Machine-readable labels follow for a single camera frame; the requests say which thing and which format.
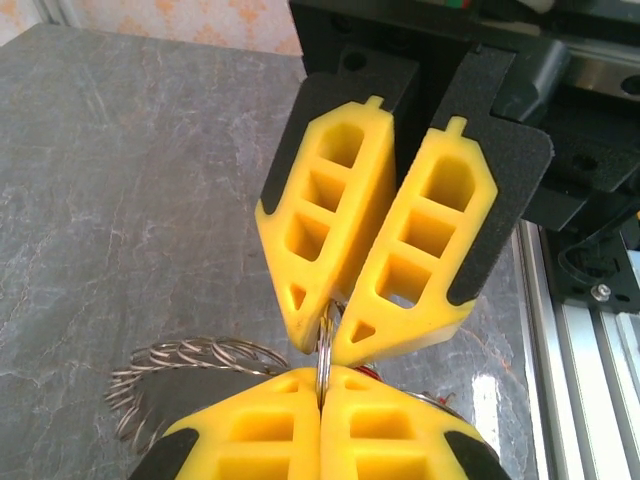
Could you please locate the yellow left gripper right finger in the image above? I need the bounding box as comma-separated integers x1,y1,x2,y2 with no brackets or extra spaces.
320,363,511,480

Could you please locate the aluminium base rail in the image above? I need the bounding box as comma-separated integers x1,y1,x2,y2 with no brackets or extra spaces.
514,219,640,480

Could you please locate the metal keyring bunch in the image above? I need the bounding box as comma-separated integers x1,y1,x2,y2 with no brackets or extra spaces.
103,299,466,456

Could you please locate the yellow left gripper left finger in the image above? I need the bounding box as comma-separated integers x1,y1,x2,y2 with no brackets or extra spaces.
129,366,322,480

